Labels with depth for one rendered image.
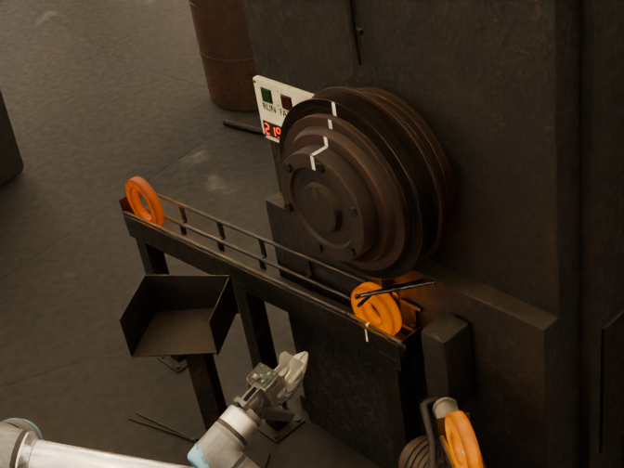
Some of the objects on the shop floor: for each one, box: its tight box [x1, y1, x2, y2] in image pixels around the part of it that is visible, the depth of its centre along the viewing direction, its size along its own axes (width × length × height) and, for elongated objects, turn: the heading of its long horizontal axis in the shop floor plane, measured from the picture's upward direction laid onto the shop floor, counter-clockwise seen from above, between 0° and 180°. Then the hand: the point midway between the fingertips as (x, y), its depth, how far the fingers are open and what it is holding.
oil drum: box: [188, 0, 259, 111], centre depth 528 cm, size 59×59×89 cm
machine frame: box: [242, 0, 624, 468], centre depth 269 cm, size 73×108×176 cm
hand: (305, 357), depth 242 cm, fingers closed
